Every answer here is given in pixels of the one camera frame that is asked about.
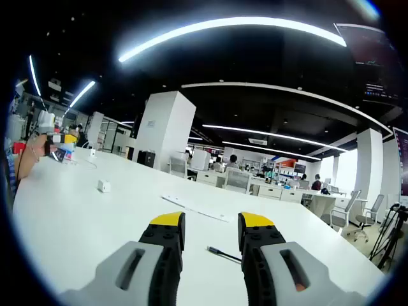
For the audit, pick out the white charger adapter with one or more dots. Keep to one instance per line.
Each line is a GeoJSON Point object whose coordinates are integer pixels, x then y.
{"type": "Point", "coordinates": [104, 186]}

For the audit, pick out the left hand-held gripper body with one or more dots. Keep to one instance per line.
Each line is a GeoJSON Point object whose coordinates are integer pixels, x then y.
{"type": "Point", "coordinates": [46, 121]}

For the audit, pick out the hanging dark monitor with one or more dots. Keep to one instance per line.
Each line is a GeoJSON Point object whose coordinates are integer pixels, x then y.
{"type": "Point", "coordinates": [373, 63]}

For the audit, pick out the white mesh office chair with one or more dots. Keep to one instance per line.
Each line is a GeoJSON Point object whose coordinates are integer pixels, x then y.
{"type": "Point", "coordinates": [237, 180]}
{"type": "Point", "coordinates": [178, 165]}

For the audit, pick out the white drawer cabinet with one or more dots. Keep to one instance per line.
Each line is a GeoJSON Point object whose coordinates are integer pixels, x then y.
{"type": "Point", "coordinates": [208, 178]}
{"type": "Point", "coordinates": [269, 192]}

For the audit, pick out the black tripod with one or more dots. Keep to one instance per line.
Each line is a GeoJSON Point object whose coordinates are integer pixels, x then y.
{"type": "Point", "coordinates": [396, 208]}

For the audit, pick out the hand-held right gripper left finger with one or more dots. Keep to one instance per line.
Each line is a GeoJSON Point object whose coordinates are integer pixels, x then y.
{"type": "Point", "coordinates": [134, 267]}

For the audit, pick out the black cabinet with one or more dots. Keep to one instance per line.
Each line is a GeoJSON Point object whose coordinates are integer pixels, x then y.
{"type": "Point", "coordinates": [146, 157]}

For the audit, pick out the white background desk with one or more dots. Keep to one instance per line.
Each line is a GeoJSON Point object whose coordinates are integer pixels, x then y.
{"type": "Point", "coordinates": [325, 201]}

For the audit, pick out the monitor on stand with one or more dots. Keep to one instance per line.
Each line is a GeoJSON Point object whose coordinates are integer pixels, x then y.
{"type": "Point", "coordinates": [402, 165]}

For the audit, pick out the person's left hand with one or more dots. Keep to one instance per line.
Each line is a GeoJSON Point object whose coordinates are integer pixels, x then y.
{"type": "Point", "coordinates": [36, 148]}

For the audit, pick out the linear ceiling light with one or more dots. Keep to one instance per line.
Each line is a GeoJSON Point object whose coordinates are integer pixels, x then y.
{"type": "Point", "coordinates": [82, 94]}
{"type": "Point", "coordinates": [34, 75]}
{"type": "Point", "coordinates": [229, 22]}
{"type": "Point", "coordinates": [271, 135]}

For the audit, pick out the small dark card stand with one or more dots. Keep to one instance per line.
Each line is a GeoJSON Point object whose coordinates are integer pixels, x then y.
{"type": "Point", "coordinates": [59, 155]}

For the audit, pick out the grey mesh office chair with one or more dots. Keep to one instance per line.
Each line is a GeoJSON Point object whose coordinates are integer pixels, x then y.
{"type": "Point", "coordinates": [345, 207]}
{"type": "Point", "coordinates": [371, 213]}

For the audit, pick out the small white plug block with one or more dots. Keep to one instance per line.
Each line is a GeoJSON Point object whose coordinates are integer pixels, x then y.
{"type": "Point", "coordinates": [92, 153]}

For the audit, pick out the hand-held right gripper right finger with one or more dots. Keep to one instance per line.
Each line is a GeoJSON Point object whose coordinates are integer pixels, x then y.
{"type": "Point", "coordinates": [280, 271]}

